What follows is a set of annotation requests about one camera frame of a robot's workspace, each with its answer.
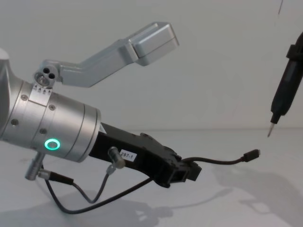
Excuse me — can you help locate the thin dark robot wrist cable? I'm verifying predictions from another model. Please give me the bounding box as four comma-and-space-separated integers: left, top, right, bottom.
37, 163, 155, 214

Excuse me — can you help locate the black corded screwdriver tool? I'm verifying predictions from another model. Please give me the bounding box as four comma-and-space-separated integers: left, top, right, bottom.
267, 30, 303, 138

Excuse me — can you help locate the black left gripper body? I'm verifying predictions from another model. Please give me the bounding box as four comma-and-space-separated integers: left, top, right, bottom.
88, 121, 183, 189

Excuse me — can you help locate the black cable with small plug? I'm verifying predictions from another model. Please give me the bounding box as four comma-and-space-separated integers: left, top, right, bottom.
183, 148, 260, 166

